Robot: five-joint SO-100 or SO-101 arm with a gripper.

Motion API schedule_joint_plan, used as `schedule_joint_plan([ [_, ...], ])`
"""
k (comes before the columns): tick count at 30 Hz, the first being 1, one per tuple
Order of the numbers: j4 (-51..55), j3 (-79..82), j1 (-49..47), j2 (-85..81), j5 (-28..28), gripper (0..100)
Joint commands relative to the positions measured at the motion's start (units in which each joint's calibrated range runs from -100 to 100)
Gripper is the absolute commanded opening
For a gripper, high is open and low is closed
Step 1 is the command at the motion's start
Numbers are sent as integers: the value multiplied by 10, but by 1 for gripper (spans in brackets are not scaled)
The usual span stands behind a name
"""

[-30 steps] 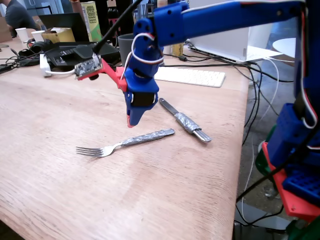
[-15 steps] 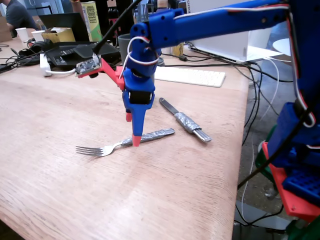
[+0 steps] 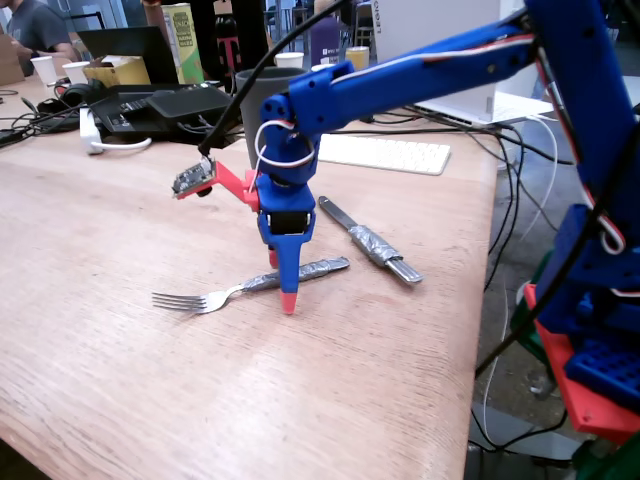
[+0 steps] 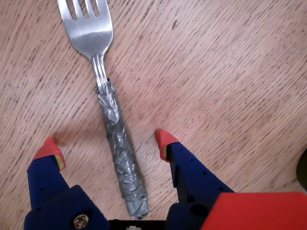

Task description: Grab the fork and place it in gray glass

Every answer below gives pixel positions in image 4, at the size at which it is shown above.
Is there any red camera mount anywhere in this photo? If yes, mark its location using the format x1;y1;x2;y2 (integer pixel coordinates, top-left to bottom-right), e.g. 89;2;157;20
201;191;307;230

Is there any fork with gray taped handle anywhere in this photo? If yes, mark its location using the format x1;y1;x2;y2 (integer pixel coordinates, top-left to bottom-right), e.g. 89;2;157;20
57;0;149;220

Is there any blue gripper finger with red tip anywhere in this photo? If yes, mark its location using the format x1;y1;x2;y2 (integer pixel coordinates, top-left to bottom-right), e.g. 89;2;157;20
24;137;110;230
154;130;235;230

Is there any dark gray tall glass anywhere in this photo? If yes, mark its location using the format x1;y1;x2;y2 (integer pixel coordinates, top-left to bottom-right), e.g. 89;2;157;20
296;148;307;190

